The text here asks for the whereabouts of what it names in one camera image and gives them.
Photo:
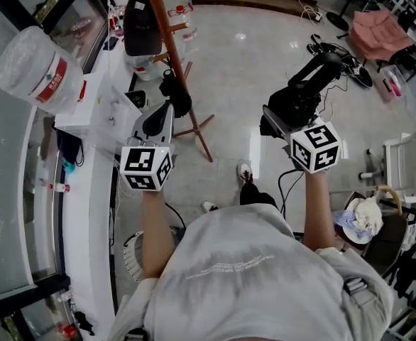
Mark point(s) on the black fan stand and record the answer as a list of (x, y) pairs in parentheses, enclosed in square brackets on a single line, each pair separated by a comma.
[(339, 20)]

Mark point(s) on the person's white right shoe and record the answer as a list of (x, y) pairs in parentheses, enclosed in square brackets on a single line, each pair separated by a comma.
[(245, 172)]

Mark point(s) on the pink cushioned chair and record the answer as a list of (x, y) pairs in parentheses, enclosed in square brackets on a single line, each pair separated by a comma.
[(378, 34)]

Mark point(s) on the dark hanging bag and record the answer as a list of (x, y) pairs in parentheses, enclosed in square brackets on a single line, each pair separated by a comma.
[(140, 27)]

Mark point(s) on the clear water jug on floor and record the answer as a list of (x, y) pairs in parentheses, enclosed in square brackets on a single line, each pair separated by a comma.
[(145, 66)]

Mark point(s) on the pale purple cloth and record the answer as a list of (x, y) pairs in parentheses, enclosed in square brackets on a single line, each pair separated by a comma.
[(346, 221)]

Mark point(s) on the black white-sole sneaker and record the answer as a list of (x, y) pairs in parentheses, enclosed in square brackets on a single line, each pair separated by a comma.
[(360, 72)]

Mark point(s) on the clear red-cap floor bottle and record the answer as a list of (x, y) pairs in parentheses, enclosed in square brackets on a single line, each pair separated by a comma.
[(184, 21)]

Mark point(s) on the person's left forearm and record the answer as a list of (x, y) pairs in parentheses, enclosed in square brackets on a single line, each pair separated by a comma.
[(154, 233)]

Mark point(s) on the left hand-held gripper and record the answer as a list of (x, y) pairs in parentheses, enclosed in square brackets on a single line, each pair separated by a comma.
[(146, 163)]

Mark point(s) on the person's white left shoe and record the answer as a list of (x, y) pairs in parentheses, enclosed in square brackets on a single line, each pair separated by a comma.
[(208, 206)]

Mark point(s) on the white ribbed basket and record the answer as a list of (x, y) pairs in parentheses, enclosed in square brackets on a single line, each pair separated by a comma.
[(133, 258)]

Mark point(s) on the white power strip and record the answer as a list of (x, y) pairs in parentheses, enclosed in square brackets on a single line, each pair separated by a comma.
[(316, 15)]

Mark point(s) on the person's right forearm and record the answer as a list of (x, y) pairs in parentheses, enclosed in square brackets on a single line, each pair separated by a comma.
[(318, 211)]

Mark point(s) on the white plastic chair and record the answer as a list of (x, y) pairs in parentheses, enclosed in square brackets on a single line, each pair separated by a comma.
[(405, 162)]

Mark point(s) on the large clear red-label water jug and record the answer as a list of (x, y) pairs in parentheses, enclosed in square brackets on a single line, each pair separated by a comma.
[(39, 71)]

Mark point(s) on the clear pink storage bin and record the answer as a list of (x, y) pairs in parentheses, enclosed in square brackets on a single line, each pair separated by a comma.
[(390, 84)]

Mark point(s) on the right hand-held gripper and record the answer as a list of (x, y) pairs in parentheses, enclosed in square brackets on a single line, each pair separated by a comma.
[(314, 147)]

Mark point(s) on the black shoe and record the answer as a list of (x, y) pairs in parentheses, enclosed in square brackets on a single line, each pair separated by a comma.
[(314, 44)]

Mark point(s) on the white curved counter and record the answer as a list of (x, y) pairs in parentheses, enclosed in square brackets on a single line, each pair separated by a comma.
[(83, 197)]

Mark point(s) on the clear plastic storage box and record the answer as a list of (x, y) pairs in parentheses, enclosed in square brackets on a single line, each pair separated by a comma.
[(99, 116)]

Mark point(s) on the person's black trouser leg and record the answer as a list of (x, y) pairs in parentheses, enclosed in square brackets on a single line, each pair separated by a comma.
[(254, 194)]

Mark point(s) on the glass cabinet with gold trim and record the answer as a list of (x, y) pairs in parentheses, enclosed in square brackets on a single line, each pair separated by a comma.
[(71, 16)]

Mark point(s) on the person's grey t-shirt torso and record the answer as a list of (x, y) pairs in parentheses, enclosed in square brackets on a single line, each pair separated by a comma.
[(250, 279)]

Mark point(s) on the brown wooden coat stand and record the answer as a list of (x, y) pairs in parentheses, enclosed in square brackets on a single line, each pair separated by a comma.
[(164, 25)]

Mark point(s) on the small red-cap bottle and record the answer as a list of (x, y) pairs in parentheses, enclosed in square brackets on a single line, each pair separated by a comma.
[(59, 187)]

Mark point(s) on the person's white shoe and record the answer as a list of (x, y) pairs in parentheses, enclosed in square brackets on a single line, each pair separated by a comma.
[(245, 172), (208, 206)]

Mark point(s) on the white crumpled cloth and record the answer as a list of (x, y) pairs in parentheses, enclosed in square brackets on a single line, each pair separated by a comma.
[(368, 214)]

